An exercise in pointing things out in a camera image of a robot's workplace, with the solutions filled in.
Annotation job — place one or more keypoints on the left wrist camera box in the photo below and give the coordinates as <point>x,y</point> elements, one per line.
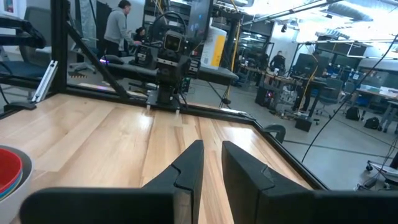
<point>172,42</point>

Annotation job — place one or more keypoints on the grey work table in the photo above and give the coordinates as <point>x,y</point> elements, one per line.
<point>214,74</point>

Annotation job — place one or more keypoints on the dark desk monitor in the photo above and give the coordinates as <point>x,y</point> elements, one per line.
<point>305,64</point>

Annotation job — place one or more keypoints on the person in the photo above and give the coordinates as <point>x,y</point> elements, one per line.
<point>116,28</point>
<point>140,35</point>
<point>277,61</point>

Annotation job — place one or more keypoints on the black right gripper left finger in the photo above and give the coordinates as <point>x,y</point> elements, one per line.
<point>124,205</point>

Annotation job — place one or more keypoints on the black frame post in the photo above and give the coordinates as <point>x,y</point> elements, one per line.
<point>59,46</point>

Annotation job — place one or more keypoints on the black diagonal frame brace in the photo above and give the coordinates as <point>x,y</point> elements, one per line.
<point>93,59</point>

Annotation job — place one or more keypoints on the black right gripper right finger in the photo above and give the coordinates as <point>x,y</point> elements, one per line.
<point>280,205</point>

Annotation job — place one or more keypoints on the black table edge clamp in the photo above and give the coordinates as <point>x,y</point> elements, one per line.
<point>276,130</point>

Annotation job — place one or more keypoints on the dark office chair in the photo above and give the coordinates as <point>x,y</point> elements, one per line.
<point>21,68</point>

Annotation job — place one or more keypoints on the red plastic bowl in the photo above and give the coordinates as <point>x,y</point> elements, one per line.
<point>7,169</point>

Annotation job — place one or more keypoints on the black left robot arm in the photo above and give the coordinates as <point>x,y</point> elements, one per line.
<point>166,93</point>

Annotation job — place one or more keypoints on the black box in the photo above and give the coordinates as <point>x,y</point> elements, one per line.
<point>303,124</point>

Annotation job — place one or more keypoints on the black backpack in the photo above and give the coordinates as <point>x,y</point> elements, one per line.
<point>353,113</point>
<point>372,123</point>

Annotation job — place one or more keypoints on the dark tilted monitor screen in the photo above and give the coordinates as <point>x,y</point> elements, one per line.
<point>199,20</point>

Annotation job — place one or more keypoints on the white yellow plastic canister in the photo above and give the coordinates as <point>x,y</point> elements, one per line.
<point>213,48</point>

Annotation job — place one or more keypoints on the silver aluminium extrusion bar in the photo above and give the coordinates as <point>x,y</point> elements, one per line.
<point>46,81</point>

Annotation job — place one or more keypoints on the large white bowl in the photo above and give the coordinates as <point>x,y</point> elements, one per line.
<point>21,193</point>

